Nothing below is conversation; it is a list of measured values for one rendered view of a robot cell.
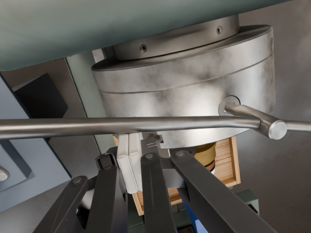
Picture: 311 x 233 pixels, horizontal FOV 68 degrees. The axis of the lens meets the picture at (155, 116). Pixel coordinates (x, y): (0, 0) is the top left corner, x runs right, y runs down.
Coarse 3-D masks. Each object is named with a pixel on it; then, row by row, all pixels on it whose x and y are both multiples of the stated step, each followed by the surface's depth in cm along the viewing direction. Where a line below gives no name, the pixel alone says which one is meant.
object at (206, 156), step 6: (210, 144) 47; (198, 150) 46; (204, 150) 45; (210, 150) 46; (198, 156) 46; (204, 156) 46; (210, 156) 47; (204, 162) 46; (210, 162) 47; (210, 168) 48
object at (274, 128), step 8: (232, 104) 29; (232, 112) 29; (240, 112) 27; (248, 112) 26; (256, 112) 25; (264, 120) 23; (272, 120) 23; (280, 120) 22; (264, 128) 23; (272, 128) 22; (280, 128) 22; (272, 136) 23; (280, 136) 23
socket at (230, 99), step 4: (228, 96) 30; (232, 96) 30; (224, 100) 30; (228, 100) 30; (232, 100) 30; (236, 100) 30; (220, 104) 30; (224, 104) 30; (236, 104) 31; (220, 108) 30; (220, 112) 30; (224, 112) 31
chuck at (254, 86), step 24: (240, 72) 29; (264, 72) 32; (120, 96) 33; (144, 96) 30; (168, 96) 29; (192, 96) 29; (216, 96) 29; (240, 96) 30; (264, 96) 33; (168, 144) 32; (192, 144) 32
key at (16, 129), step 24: (0, 120) 13; (24, 120) 13; (48, 120) 14; (72, 120) 15; (96, 120) 15; (120, 120) 16; (144, 120) 17; (168, 120) 19; (192, 120) 20; (216, 120) 21; (240, 120) 23; (288, 120) 25
